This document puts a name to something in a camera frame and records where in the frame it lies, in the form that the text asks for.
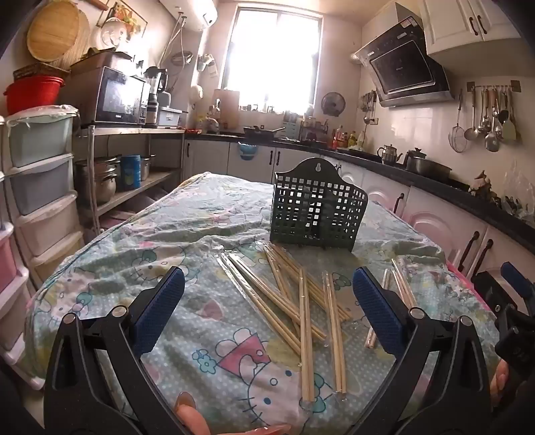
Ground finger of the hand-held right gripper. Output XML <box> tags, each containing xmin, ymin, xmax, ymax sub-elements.
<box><xmin>471</xmin><ymin>270</ymin><xmax>513</xmax><ymax>332</ymax></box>
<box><xmin>501</xmin><ymin>261</ymin><xmax>535</xmax><ymax>309</ymax></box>

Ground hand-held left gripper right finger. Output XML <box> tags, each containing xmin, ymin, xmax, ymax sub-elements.
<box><xmin>352</xmin><ymin>267</ymin><xmax>493</xmax><ymax>435</ymax></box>

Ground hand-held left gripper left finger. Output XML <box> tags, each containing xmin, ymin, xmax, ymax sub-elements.
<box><xmin>44</xmin><ymin>265</ymin><xmax>187</xmax><ymax>435</ymax></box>

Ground bunch of chopsticks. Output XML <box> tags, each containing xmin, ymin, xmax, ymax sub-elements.
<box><xmin>217</xmin><ymin>243</ymin><xmax>419</xmax><ymax>408</ymax></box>

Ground green plastic utensil basket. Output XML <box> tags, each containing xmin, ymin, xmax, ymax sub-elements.
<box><xmin>270</xmin><ymin>158</ymin><xmax>368</xmax><ymax>254</ymax></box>

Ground person's right hand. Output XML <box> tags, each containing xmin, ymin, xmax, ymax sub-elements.
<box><xmin>490</xmin><ymin>359</ymin><xmax>511</xmax><ymax>404</ymax></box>

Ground person's left hand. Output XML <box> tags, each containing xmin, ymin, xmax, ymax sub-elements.
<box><xmin>173</xmin><ymin>391</ymin><xmax>293</xmax><ymax>435</ymax></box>

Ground pink blanket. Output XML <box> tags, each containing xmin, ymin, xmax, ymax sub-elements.
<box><xmin>444</xmin><ymin>255</ymin><xmax>502</xmax><ymax>377</ymax></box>

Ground cartoon cat printed blanket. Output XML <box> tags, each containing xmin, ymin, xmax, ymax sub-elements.
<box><xmin>25</xmin><ymin>171</ymin><xmax>502</xmax><ymax>435</ymax></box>

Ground clear glassware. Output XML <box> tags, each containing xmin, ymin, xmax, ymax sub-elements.
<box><xmin>501</xmin><ymin>166</ymin><xmax>535</xmax><ymax>220</ymax></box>

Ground decorative figurine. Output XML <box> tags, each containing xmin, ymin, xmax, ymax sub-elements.
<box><xmin>467</xmin><ymin>170</ymin><xmax>503</xmax><ymax>206</ymax></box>

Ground black countertop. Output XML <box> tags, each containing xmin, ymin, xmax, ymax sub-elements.
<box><xmin>184</xmin><ymin>127</ymin><xmax>535</xmax><ymax>257</ymax></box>

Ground steel cooking pot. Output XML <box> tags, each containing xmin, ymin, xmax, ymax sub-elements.
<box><xmin>403</xmin><ymin>148</ymin><xmax>453</xmax><ymax>183</ymax></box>

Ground steel spoon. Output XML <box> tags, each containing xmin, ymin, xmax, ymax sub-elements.
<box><xmin>484</xmin><ymin>89</ymin><xmax>501</xmax><ymax>152</ymax></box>

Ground blue can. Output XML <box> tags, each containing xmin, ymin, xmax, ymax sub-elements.
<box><xmin>121</xmin><ymin>154</ymin><xmax>142</xmax><ymax>190</ymax></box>

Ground stacked steel pots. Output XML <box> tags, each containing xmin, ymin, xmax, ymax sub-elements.
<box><xmin>74</xmin><ymin>155</ymin><xmax>123</xmax><ymax>206</ymax></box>

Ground steel kettle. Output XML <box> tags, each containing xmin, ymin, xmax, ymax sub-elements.
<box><xmin>377</xmin><ymin>144</ymin><xmax>404</xmax><ymax>166</ymax></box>

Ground steel ladle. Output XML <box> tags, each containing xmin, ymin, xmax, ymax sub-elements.
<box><xmin>464</xmin><ymin>89</ymin><xmax>479</xmax><ymax>141</ymax></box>

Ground condiment bottles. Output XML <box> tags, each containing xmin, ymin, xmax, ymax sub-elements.
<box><xmin>331</xmin><ymin>124</ymin><xmax>365</xmax><ymax>152</ymax></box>

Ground metal shelf rack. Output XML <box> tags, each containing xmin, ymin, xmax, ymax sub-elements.
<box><xmin>74</xmin><ymin>124</ymin><xmax>187</xmax><ymax>237</ymax></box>

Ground pastel plastic drawer tower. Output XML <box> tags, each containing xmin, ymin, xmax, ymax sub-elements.
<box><xmin>0</xmin><ymin>104</ymin><xmax>85</xmax><ymax>392</ymax></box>

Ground grey dish bin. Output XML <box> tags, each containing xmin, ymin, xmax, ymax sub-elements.
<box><xmin>157</xmin><ymin>106</ymin><xmax>189</xmax><ymax>128</ymax></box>

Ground hanging kitchen tools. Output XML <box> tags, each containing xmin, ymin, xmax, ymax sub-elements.
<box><xmin>360</xmin><ymin>89</ymin><xmax>379</xmax><ymax>127</ymax></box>

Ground black frying pan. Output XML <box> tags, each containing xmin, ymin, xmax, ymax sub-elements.
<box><xmin>243</xmin><ymin>125</ymin><xmax>286</xmax><ymax>140</ymax></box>

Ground wooden cutting board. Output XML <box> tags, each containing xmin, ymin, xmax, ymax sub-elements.
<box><xmin>213</xmin><ymin>88</ymin><xmax>240</xmax><ymax>123</ymax></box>

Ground black microwave oven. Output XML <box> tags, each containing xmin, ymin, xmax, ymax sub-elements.
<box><xmin>89</xmin><ymin>66</ymin><xmax>151</xmax><ymax>126</ymax></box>

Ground blender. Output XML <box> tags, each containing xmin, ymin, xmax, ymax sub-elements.
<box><xmin>144</xmin><ymin>66</ymin><xmax>169</xmax><ymax>126</ymax></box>

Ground black range hood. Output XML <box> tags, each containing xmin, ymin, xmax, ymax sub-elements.
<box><xmin>354</xmin><ymin>16</ymin><xmax>455</xmax><ymax>108</ymax></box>

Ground hanging white cup holder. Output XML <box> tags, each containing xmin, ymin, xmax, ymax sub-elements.
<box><xmin>196</xmin><ymin>54</ymin><xmax>219</xmax><ymax>77</ymax></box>

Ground red plastic bucket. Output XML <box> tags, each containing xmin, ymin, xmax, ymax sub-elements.
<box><xmin>4</xmin><ymin>75</ymin><xmax>65</xmax><ymax>116</ymax></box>

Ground white upper cabinet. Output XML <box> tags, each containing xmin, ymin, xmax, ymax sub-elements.
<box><xmin>418</xmin><ymin>0</ymin><xmax>530</xmax><ymax>58</ymax></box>

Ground window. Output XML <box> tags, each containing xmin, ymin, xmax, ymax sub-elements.
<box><xmin>218</xmin><ymin>3</ymin><xmax>325</xmax><ymax>113</ymax></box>

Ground white round plastic cover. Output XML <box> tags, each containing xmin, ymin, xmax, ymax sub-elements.
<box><xmin>100</xmin><ymin>17</ymin><xmax>123</xmax><ymax>48</ymax></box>

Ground round bamboo tray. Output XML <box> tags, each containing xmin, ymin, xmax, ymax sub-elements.
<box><xmin>26</xmin><ymin>0</ymin><xmax>91</xmax><ymax>64</ymax></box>

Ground white water heater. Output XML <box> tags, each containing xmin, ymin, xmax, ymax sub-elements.
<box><xmin>161</xmin><ymin>0</ymin><xmax>219</xmax><ymax>32</ymax></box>

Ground wire skimmer strainer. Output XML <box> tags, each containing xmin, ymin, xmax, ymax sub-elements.
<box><xmin>449</xmin><ymin>89</ymin><xmax>468</xmax><ymax>154</ymax></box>

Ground utensil hanging rail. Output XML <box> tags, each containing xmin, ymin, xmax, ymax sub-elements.
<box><xmin>466</xmin><ymin>81</ymin><xmax>523</xmax><ymax>93</ymax></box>

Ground small round wall fan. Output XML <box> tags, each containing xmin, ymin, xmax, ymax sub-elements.
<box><xmin>320</xmin><ymin>91</ymin><xmax>347</xmax><ymax>117</ymax></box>

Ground fruit wall poster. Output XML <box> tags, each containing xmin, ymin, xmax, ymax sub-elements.
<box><xmin>106</xmin><ymin>0</ymin><xmax>145</xmax><ymax>33</ymax></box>

